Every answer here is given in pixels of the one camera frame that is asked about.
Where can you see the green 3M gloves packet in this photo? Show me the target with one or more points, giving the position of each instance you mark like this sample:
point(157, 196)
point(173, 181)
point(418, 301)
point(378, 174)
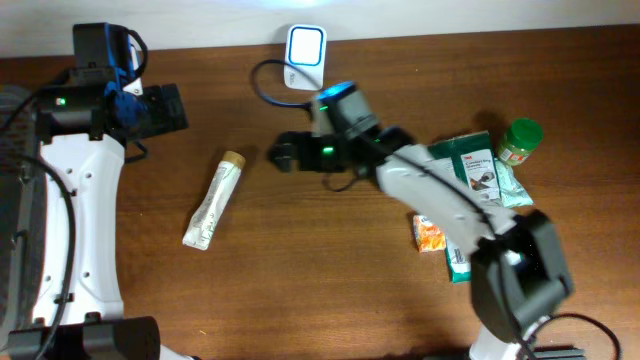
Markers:
point(470, 159)

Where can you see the green lidded jar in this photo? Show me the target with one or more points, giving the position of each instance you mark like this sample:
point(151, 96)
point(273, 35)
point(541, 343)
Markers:
point(519, 141)

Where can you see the grey plastic basket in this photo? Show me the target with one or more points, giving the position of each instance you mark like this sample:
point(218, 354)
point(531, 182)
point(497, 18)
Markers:
point(23, 213)

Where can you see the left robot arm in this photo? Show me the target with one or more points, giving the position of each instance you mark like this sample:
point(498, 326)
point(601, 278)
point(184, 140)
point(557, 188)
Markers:
point(60, 296)

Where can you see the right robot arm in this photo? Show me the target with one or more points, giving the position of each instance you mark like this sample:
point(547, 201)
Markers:
point(519, 274)

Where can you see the orange tissue packet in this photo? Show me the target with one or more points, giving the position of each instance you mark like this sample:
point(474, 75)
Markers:
point(428, 236)

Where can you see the white tube gold cap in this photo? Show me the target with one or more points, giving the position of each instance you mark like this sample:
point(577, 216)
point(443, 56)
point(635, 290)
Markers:
point(204, 221)

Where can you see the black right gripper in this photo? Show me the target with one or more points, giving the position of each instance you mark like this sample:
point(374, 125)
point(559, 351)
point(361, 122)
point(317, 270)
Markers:
point(313, 153)

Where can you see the light green snack packet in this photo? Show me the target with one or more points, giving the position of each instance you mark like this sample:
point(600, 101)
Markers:
point(512, 193)

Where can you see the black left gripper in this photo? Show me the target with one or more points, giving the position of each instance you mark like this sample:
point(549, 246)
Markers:
point(167, 107)

